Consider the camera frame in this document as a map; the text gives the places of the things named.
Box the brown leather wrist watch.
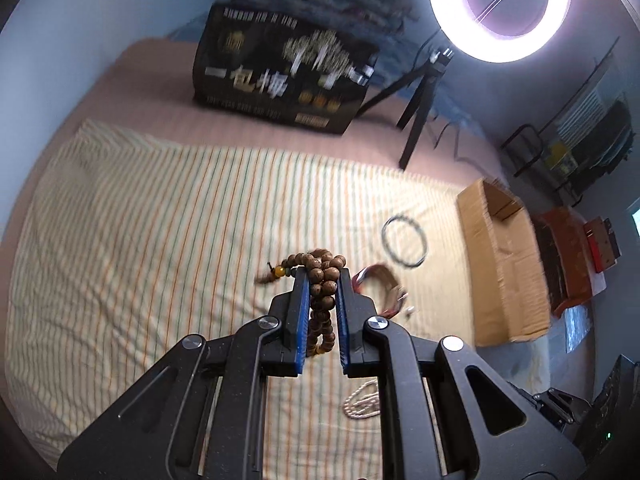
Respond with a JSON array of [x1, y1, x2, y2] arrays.
[[352, 263, 408, 320]]

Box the brown wooden bead necklace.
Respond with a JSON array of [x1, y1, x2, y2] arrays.
[[254, 247, 348, 359]]

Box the brown cardboard box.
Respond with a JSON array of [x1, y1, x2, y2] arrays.
[[457, 179, 551, 347]]

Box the red book stack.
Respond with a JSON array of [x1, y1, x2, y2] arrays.
[[584, 217, 622, 273]]

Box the striped yellow cloth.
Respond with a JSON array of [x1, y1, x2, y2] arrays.
[[4, 122, 474, 465]]

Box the orange wooden stool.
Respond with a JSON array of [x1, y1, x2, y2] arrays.
[[532, 207, 606, 318]]

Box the window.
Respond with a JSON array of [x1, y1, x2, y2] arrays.
[[630, 200, 640, 235]]

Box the black tripod stand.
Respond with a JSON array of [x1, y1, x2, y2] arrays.
[[356, 47, 454, 170]]

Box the black printed snack bag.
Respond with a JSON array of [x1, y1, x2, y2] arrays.
[[192, 2, 378, 136]]

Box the black clothes rack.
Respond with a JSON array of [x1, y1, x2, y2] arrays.
[[500, 46, 636, 205]]

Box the black thin bangle ring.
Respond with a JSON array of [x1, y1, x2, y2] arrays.
[[380, 213, 429, 269]]

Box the white pearl necklace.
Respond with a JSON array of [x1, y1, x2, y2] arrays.
[[342, 378, 381, 418]]

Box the black power cable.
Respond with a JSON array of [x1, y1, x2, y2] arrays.
[[429, 114, 482, 166]]

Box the white ring light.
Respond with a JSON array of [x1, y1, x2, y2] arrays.
[[430, 0, 572, 64]]

